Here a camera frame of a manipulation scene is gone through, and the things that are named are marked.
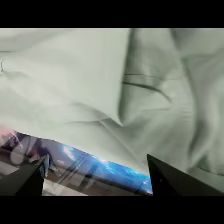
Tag pale green shirt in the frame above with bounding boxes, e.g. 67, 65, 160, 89
0, 28, 224, 194

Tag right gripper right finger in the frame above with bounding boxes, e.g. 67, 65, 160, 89
146, 153, 224, 197

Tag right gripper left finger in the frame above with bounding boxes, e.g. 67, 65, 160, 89
0, 155, 48, 197

